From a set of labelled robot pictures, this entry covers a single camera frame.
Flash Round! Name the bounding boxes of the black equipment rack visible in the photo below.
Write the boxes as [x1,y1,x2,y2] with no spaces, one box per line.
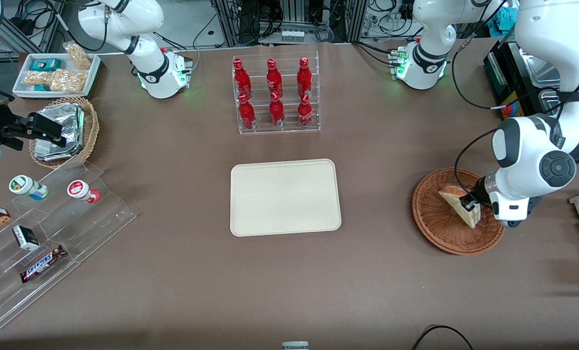
[211,0,368,45]

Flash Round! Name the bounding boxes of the aluminium foil container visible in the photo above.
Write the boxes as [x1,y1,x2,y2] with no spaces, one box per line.
[34,103,86,162]

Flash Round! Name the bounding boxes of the red lidded yogurt cup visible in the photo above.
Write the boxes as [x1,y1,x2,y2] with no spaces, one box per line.
[67,180,100,204]

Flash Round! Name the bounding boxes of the stainless steel pan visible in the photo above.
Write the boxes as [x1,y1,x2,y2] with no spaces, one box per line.
[520,49,562,90]

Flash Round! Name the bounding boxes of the dark brown wicker basket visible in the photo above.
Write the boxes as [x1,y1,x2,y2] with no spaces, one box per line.
[412,168,506,256]

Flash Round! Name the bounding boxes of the large clear cracker bag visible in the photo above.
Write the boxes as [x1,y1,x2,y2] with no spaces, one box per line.
[50,69,88,93]

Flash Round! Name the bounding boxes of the red cola bottle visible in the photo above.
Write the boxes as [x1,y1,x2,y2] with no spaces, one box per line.
[233,58,252,98]
[297,57,314,98]
[238,93,257,130]
[269,91,286,128]
[298,94,314,128]
[266,58,284,97]

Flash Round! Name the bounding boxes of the triangular sandwich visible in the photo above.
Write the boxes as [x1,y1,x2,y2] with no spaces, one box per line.
[439,184,482,229]

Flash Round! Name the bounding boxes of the small black white carton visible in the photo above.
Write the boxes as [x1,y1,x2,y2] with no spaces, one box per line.
[12,225,40,251]

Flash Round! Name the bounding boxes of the teal cloth bundle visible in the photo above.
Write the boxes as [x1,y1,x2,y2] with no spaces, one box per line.
[493,7,519,31]

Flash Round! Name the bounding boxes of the black floor cable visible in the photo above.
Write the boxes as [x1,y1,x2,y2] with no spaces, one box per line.
[412,325,474,350]

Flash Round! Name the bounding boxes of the cream rectangular tray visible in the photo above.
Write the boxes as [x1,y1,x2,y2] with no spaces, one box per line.
[230,159,342,237]

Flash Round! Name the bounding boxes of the light tan wicker basket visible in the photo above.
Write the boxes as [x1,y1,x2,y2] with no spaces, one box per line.
[29,97,100,170]

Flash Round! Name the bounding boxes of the clear acrylic bottle rack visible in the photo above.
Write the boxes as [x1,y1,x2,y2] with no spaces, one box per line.
[232,51,321,136]

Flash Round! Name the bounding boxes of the black metal appliance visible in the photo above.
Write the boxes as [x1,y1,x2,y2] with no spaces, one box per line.
[484,39,579,163]

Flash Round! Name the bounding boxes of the white rectangular snack tray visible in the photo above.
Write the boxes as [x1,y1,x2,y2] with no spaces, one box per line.
[12,52,101,99]

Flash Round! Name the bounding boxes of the clear acrylic stepped stand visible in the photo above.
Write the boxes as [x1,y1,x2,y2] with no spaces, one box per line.
[0,160,137,331]

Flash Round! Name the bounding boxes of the Snickers chocolate bar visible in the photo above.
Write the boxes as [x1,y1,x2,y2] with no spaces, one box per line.
[19,245,68,284]

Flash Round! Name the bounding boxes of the green lidded yogurt cup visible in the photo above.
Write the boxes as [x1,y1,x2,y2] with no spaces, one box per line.
[9,175,49,201]

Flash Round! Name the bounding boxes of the clear bag of crackers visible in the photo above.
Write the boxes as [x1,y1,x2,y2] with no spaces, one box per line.
[24,70,52,87]
[63,41,91,70]

